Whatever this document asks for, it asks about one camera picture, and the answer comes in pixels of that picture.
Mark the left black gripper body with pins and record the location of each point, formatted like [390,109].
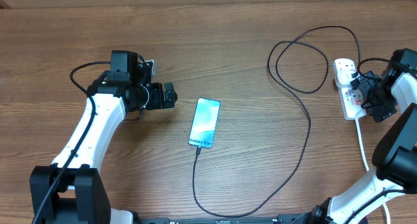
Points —
[156,99]

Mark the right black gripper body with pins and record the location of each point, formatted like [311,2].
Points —
[379,99]

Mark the Samsung Galaxy smartphone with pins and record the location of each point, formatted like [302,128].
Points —
[204,123]

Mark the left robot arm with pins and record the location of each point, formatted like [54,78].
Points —
[70,189]

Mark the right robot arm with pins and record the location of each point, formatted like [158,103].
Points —
[393,170]

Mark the white charger plug adapter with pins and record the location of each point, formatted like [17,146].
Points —
[343,78]

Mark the white power strip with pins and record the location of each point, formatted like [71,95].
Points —
[351,99]

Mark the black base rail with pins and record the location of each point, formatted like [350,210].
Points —
[224,220]

